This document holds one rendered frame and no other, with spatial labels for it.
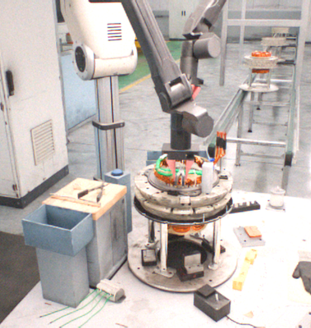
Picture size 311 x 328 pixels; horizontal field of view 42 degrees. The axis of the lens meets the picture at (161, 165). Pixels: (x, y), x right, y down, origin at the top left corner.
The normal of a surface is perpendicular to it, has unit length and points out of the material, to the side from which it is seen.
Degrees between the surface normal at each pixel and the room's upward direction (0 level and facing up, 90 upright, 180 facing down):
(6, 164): 90
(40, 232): 90
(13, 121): 90
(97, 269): 90
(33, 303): 0
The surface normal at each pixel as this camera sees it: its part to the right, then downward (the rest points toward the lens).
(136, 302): 0.00, -0.92
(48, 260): -0.38, 0.36
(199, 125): 0.58, 0.30
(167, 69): 0.48, 0.05
